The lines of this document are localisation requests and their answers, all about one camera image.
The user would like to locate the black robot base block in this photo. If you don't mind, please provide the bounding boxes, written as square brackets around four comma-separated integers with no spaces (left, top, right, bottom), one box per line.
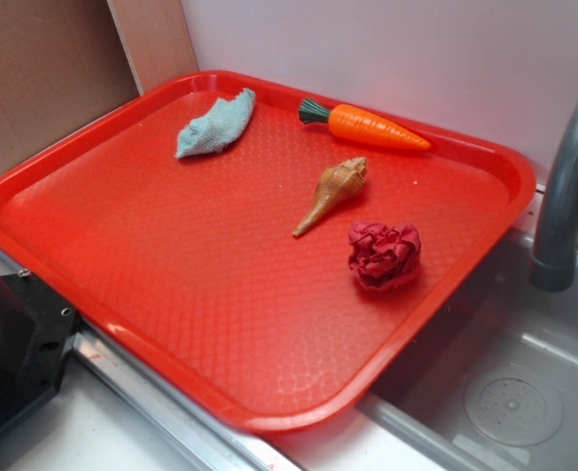
[0,274,79,437]

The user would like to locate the red plastic tray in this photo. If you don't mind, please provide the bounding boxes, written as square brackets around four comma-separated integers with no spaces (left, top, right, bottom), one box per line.
[0,72,536,435]

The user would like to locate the tan spiral seashell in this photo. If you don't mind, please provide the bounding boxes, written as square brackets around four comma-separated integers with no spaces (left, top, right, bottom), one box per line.
[292,157,368,237]

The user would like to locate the crumpled red cloth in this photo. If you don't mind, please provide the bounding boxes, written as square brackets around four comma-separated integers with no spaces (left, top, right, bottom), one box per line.
[348,222,422,291]

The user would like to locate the light blue cloth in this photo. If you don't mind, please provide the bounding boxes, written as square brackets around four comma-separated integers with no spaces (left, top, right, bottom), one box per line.
[175,88,256,159]

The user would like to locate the orange toy carrot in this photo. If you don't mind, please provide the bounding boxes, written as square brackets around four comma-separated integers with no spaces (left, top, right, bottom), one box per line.
[297,98,431,151]

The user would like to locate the grey sink faucet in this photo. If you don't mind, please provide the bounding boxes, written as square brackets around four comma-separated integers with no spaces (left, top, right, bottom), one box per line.
[529,104,578,292]

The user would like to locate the grey plastic sink basin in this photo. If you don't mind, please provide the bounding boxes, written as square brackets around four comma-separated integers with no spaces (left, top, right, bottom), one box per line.
[277,232,578,470]

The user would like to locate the brown cardboard panel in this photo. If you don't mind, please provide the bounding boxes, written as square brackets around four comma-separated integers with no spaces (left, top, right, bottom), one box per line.
[0,1,197,175]

